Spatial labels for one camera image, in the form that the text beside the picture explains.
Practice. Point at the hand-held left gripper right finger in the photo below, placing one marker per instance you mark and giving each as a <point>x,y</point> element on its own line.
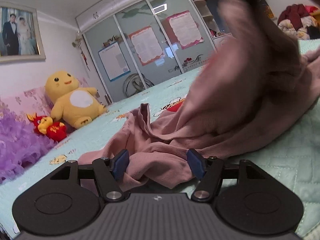
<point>197,163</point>

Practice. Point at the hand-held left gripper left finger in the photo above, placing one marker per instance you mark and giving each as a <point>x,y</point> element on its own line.
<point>121,163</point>

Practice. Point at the pink shirt with red print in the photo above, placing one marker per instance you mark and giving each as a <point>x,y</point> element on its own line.
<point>225,92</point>

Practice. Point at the bee printed mint bedspread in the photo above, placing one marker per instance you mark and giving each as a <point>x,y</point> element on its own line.
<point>100,130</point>

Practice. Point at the red plush toy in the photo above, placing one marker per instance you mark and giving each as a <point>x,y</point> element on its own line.
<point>53,130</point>

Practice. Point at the yellow plush toy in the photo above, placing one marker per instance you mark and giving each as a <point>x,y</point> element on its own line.
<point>75,100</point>

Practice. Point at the sliding door wardrobe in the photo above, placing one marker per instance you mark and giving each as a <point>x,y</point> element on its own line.
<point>150,75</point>

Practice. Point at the blue bordered poster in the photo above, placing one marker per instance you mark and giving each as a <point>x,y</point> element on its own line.
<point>113,61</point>

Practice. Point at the red hanging knot ornament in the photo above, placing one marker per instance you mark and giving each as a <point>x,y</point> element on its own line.
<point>84,57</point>

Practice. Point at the pink floral headboard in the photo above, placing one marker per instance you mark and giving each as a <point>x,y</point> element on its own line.
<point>30,97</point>

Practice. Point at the orange bordered poster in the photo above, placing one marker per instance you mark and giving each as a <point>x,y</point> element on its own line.
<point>146,45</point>

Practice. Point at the white drawer cabinet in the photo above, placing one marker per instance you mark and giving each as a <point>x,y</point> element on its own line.
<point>221,38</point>

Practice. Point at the pink bordered poster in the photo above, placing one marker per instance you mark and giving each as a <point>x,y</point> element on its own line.
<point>185,28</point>

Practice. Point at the white corner shelf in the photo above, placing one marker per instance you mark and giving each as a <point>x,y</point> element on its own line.
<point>205,7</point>

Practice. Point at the framed wedding photo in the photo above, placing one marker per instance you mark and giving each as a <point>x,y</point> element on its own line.
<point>17,32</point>

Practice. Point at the black cloth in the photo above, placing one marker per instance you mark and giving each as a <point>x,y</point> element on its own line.
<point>312,33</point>

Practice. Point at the maroon garment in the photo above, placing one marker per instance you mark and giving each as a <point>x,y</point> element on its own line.
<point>297,12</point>

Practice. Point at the wall lamp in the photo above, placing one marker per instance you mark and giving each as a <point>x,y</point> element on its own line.
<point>78,40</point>

